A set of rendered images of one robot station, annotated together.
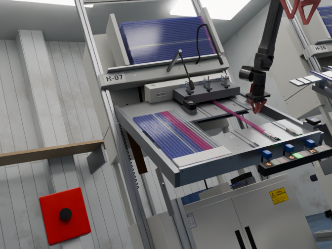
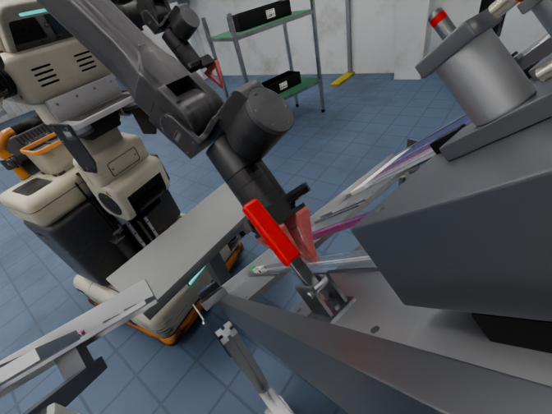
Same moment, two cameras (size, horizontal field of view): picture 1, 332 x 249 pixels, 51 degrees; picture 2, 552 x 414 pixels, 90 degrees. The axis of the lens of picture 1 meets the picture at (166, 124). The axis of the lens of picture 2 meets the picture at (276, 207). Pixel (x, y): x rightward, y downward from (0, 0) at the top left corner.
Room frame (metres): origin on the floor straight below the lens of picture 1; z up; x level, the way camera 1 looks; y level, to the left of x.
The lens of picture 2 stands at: (1.87, -0.49, 1.23)
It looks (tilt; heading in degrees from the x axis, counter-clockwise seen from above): 39 degrees down; 172
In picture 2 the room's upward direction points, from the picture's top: 15 degrees counter-clockwise
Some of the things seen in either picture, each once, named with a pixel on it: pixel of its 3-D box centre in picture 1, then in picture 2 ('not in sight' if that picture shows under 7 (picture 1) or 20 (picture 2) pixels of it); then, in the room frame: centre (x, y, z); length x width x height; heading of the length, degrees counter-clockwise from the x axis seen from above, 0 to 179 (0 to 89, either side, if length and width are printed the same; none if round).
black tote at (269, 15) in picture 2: not in sight; (259, 16); (-0.98, 0.20, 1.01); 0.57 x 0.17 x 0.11; 113
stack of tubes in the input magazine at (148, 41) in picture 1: (166, 44); not in sight; (1.83, -0.15, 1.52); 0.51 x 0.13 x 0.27; 113
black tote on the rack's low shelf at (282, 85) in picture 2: not in sight; (273, 86); (-0.98, 0.20, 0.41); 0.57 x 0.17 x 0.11; 113
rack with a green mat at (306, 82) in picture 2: not in sight; (271, 71); (-0.98, 0.19, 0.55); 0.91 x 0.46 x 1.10; 113
